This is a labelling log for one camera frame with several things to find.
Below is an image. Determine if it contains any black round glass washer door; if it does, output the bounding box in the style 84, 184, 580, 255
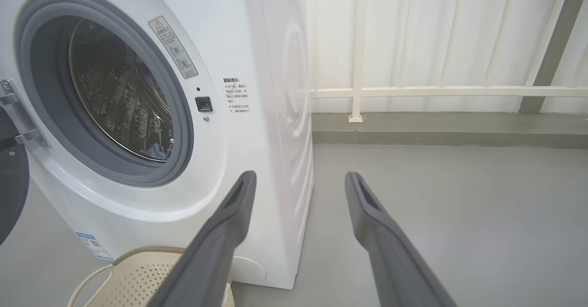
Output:
0, 107, 29, 245

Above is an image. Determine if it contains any grey warning sticker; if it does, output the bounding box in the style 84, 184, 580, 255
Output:
148, 15, 199, 79

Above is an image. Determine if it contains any perforated steel washer drum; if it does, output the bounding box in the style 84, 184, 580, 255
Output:
69, 18, 175, 163

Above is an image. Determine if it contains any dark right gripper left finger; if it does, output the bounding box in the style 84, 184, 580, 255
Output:
146, 171, 258, 307

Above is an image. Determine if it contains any round white filter cover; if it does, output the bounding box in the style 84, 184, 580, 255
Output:
231, 256, 267, 284

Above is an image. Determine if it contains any cream perforated laundry basket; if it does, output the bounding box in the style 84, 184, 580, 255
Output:
68, 246, 236, 307

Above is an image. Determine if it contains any white metal railing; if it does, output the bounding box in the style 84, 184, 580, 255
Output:
294, 0, 588, 124

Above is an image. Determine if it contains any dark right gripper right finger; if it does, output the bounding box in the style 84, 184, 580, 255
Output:
345, 171, 458, 307

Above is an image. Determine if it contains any blue bear print garment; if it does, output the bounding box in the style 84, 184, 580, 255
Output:
147, 142, 170, 161

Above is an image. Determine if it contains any silver metal door hinge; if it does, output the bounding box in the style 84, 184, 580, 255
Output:
0, 80, 50, 149

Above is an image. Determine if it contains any white front-load washing machine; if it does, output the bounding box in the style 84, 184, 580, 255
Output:
0, 0, 315, 290

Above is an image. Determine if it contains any blue energy label sticker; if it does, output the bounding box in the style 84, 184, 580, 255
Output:
76, 232, 114, 262

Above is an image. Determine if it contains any grey slanted metal post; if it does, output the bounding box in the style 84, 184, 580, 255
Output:
518, 0, 588, 114

